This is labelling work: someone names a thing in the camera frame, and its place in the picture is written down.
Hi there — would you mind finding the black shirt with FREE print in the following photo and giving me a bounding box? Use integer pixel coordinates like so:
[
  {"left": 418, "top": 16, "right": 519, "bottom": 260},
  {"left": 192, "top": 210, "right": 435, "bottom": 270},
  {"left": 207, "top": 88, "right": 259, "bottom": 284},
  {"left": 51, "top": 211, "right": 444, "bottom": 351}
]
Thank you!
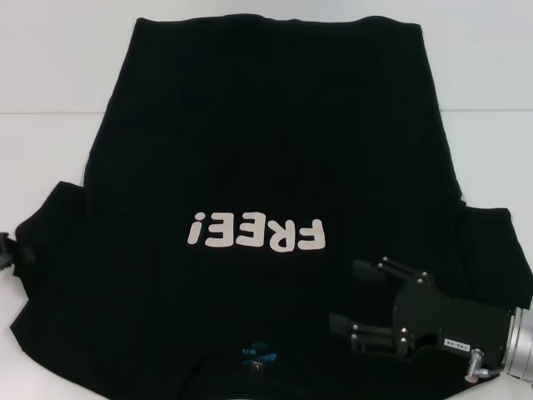
[{"left": 8, "top": 15, "right": 533, "bottom": 400}]

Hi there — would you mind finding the grey cable with silver plug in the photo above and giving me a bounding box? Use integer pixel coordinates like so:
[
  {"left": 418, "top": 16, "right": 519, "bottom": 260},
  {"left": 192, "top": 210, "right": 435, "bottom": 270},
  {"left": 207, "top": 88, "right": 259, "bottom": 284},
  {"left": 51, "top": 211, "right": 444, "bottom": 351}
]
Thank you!
[{"left": 463, "top": 348, "right": 507, "bottom": 383}]

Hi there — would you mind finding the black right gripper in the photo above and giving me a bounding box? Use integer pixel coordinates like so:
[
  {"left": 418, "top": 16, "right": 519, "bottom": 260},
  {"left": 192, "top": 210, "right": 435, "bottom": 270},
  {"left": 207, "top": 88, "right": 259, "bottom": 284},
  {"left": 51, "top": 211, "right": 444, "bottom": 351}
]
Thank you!
[{"left": 328, "top": 256, "right": 512, "bottom": 364}]

